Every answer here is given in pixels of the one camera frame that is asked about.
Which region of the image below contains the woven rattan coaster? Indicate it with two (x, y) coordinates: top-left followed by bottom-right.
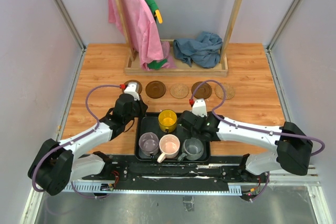
(215, 83), (235, 100)
(170, 83), (189, 99)

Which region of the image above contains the green cloth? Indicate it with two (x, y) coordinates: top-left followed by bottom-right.
(147, 59), (167, 70)

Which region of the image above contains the brown wooden saucer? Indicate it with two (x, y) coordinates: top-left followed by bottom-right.
(145, 81), (166, 99)
(191, 81), (212, 99)
(124, 79), (142, 94)

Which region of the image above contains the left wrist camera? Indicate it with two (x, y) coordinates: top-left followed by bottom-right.
(124, 83), (140, 101)

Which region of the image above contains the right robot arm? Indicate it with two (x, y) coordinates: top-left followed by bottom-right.
(177, 111), (313, 182)

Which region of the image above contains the pink shirt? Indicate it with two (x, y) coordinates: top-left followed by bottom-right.
(122, 0), (176, 70)

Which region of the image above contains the purple cup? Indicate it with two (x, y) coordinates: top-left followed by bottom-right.
(139, 132), (159, 158)

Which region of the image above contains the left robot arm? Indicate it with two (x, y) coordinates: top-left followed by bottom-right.
(28, 93), (148, 196)

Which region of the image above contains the wooden clothes rack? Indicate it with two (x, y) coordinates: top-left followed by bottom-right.
(115, 0), (242, 77)

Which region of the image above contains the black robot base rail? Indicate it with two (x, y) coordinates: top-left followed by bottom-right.
(65, 155), (268, 197)

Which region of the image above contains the blue crumpled cloth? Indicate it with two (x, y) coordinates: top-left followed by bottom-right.
(173, 31), (223, 69)

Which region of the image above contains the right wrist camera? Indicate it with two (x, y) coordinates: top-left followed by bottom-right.
(192, 99), (207, 118)

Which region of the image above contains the right woven rattan coaster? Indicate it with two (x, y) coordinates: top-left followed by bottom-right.
(215, 83), (235, 100)

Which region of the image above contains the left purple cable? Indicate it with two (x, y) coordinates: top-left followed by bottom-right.
(31, 84), (125, 192)

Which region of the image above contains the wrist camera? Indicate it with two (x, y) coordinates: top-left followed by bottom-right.
(192, 99), (207, 118)
(124, 83), (140, 101)

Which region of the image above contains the left woven rattan coaster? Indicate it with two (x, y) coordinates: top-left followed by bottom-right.
(170, 83), (189, 99)

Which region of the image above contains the yellow cup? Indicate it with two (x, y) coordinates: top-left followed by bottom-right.
(158, 110), (177, 134)

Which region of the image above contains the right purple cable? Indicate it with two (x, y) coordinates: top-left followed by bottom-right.
(188, 79), (326, 156)

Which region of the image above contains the purple cable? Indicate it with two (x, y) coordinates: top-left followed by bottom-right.
(31, 84), (125, 192)
(188, 79), (326, 156)

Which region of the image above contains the pink mug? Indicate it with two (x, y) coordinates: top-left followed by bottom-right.
(157, 134), (180, 163)

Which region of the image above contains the black plastic tray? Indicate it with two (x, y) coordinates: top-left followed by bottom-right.
(134, 112), (211, 164)

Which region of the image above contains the grey mug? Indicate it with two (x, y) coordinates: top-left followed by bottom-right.
(177, 137), (204, 161)

